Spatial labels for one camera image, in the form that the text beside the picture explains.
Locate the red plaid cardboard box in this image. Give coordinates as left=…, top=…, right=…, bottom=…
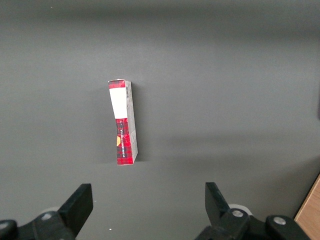
left=107, top=79, right=139, bottom=166

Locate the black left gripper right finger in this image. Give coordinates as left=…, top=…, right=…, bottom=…
left=194, top=182, right=311, bottom=240

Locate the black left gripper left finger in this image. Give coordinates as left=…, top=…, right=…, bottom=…
left=0, top=183, right=94, bottom=240

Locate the oak wooden drawer cabinet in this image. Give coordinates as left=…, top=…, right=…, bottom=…
left=294, top=172, right=320, bottom=240

